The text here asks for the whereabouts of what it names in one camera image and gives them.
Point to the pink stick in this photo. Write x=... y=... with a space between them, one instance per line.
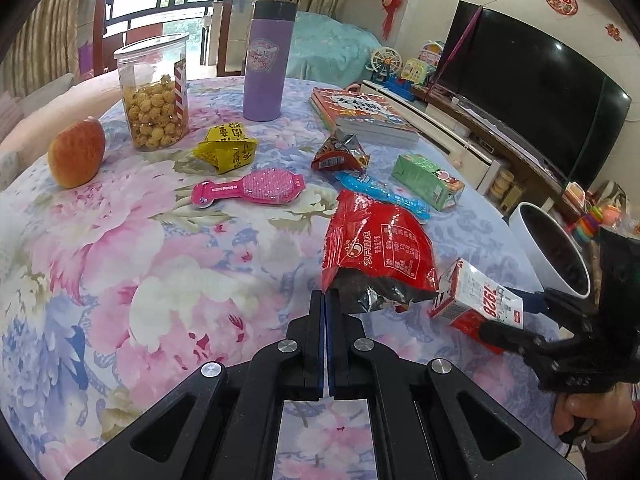
x=460 y=45

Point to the teal cloth cover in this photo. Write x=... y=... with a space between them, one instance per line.
x=330 y=45

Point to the pink sofa blanket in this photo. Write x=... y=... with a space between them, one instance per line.
x=65 y=105

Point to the wooden balcony door frame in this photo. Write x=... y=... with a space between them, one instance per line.
x=102 y=20

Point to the red brown snack packet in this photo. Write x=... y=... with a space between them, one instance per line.
x=340 y=155

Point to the patterned sofa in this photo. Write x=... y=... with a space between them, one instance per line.
x=10 y=110

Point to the colourful book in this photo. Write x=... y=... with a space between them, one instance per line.
x=360 y=110

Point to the pink hairbrush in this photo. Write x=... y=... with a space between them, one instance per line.
x=270 y=185

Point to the large red snack bag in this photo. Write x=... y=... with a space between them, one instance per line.
x=380 y=240

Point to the red heart hanging decoration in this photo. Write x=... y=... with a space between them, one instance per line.
x=392 y=2

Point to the black television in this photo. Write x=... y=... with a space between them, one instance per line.
x=525 y=85

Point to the red white small box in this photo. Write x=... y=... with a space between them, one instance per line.
x=475 y=295

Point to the white television stand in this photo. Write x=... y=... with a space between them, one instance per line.
x=450 y=130

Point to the long blue wrapper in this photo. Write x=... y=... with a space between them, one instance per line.
x=380 y=192

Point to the purple thermos bottle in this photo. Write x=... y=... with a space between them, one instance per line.
x=267 y=70

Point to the clear popcorn jar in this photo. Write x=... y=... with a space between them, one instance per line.
x=150 y=110

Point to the round red wall sticker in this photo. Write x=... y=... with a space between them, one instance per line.
x=561 y=0

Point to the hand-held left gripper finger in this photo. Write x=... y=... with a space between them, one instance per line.
x=331 y=360
x=320 y=360

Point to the person's right hand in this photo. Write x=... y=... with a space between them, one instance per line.
x=600 y=410

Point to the green juice box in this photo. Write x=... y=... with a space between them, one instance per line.
x=425 y=177

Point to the white round trash bin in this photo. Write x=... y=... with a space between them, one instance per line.
x=525 y=240

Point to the yellow crumpled wrapper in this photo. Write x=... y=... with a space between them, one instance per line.
x=225 y=147

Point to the small red wall sticker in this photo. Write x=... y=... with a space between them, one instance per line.
x=613 y=31

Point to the toy ferris wheel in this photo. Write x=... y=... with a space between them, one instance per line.
x=385 y=65

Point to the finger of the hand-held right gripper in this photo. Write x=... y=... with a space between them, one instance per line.
x=505 y=335
x=530 y=300

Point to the colourful toy house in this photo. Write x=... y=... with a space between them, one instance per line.
x=415 y=71

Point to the person's right forearm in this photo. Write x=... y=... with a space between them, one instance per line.
x=617 y=455

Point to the red yellow apple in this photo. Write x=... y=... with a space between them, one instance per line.
x=75 y=155

